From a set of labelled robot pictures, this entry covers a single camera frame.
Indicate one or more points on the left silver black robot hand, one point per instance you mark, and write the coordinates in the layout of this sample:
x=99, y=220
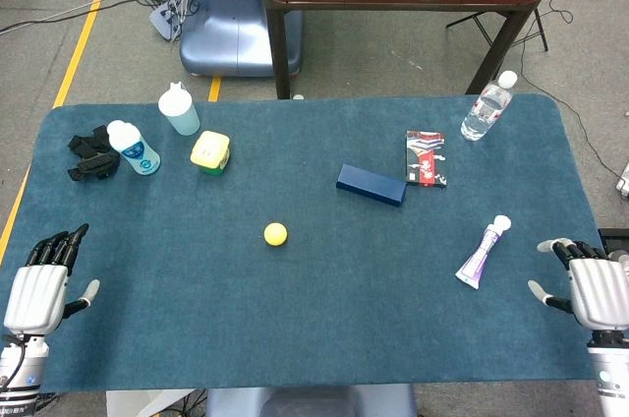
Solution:
x=34, y=294

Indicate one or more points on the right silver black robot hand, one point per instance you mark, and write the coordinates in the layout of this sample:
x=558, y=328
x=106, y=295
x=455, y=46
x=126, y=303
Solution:
x=599, y=289

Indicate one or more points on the purple white tube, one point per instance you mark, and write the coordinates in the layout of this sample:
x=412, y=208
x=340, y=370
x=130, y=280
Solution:
x=479, y=259

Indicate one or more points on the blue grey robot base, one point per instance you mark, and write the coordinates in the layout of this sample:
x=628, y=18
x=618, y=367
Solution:
x=221, y=33

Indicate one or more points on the yellow green container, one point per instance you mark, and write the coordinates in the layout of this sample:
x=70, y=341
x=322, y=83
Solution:
x=210, y=151

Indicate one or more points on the black box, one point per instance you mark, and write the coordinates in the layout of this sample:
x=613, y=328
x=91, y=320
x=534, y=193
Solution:
x=614, y=236

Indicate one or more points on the white device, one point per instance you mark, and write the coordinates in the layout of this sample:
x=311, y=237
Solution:
x=623, y=186

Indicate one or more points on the white panel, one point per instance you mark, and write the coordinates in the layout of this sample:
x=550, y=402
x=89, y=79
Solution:
x=142, y=402

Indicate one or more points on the white bottle with blue label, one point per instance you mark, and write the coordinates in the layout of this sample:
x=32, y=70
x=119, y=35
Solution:
x=137, y=154

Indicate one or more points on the clear plastic water bottle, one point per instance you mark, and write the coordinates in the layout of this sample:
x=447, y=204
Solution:
x=484, y=109

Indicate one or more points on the red black booklet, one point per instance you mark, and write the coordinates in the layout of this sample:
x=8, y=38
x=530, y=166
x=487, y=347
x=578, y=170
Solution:
x=425, y=159

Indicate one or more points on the pale blue lidded cup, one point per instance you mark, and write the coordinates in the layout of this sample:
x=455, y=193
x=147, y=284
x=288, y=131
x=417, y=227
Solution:
x=179, y=112

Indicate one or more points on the yellow ball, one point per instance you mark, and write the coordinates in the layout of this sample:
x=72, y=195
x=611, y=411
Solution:
x=275, y=234

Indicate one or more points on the dark blue rectangular box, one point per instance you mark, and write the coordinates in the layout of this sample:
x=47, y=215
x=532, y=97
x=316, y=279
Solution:
x=371, y=185

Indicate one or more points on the black folding stand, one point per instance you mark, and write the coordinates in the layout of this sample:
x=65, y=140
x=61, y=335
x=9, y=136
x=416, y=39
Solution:
x=542, y=28

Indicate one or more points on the blue felt table cloth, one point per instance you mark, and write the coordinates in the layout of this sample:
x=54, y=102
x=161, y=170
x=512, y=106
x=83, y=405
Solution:
x=314, y=299

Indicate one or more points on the blue grey robot torso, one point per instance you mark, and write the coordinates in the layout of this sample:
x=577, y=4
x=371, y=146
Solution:
x=314, y=402

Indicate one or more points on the grey power strip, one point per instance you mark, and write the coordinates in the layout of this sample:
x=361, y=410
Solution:
x=164, y=18

